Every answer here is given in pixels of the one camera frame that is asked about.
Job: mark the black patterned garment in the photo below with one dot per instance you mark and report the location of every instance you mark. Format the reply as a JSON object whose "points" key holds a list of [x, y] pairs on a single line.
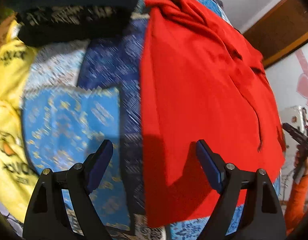
{"points": [[45, 25]]}

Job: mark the pink heart wall sticker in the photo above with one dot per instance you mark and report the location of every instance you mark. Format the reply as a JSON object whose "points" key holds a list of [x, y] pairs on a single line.
{"points": [[302, 84]]}

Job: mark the person right hand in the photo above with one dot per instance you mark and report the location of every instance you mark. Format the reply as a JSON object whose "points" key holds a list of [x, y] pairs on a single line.
{"points": [[301, 164]]}

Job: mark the brown wooden door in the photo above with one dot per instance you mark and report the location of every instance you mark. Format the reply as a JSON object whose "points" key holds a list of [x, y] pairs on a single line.
{"points": [[280, 31]]}

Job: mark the yellow duck garment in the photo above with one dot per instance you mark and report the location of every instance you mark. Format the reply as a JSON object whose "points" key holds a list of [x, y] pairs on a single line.
{"points": [[17, 178]]}

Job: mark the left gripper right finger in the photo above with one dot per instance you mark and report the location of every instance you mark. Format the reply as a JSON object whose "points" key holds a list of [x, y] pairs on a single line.
{"points": [[248, 206]]}

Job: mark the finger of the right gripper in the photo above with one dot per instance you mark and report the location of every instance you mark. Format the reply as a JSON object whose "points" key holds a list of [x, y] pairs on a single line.
{"points": [[295, 134]]}

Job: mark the orange sleeve forearm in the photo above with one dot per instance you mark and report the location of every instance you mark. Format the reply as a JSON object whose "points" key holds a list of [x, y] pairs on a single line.
{"points": [[295, 206]]}

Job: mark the blue patchwork bed quilt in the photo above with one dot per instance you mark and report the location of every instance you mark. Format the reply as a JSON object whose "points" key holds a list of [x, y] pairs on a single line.
{"points": [[81, 130]]}

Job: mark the red zip jacket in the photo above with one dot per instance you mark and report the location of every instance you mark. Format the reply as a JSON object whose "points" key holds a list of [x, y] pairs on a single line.
{"points": [[200, 79]]}

